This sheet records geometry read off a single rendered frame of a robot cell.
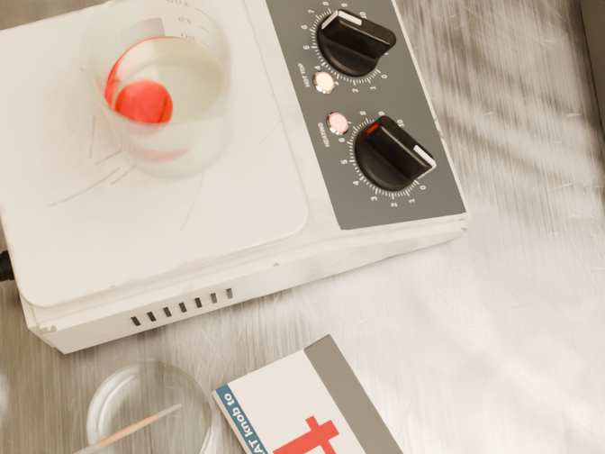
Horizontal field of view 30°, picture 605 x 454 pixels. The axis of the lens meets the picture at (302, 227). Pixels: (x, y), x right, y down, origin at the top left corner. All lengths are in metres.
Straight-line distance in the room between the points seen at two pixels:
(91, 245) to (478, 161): 0.20
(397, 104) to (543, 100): 0.09
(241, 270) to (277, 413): 0.07
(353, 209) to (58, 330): 0.13
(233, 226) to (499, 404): 0.16
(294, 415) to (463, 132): 0.16
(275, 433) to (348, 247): 0.09
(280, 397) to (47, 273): 0.12
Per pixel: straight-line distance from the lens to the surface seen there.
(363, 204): 0.48
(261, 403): 0.50
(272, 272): 0.48
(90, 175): 0.46
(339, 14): 0.50
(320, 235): 0.47
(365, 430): 0.52
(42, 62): 0.48
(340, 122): 0.49
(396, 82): 0.53
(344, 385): 0.52
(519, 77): 0.58
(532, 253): 0.55
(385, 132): 0.49
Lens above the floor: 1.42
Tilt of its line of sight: 75 degrees down
